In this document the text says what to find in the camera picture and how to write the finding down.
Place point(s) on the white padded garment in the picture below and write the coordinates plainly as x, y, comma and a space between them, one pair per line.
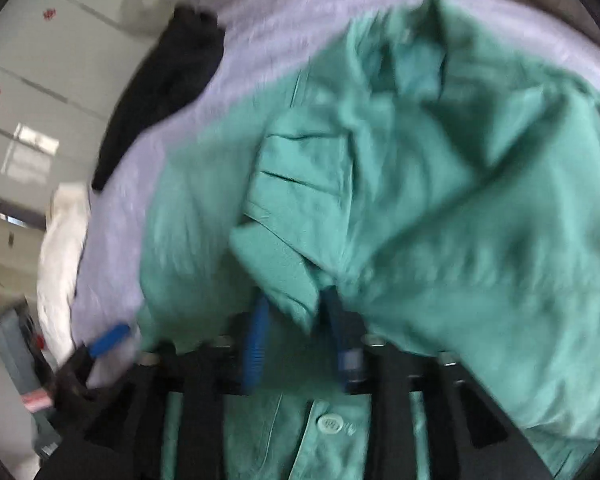
62, 260

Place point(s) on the white electric fan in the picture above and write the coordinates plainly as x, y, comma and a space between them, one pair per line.
147, 2

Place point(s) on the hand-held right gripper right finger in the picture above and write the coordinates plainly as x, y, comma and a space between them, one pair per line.
347, 360

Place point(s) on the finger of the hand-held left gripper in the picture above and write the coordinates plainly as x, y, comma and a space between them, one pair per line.
109, 337

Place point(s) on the black garment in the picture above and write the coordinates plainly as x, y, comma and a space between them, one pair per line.
159, 90

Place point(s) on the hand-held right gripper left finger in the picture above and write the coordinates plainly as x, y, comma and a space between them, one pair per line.
256, 350

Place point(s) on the green shirt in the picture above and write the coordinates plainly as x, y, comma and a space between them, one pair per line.
430, 210

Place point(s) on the lavender bed blanket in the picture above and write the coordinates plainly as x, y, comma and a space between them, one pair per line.
260, 25

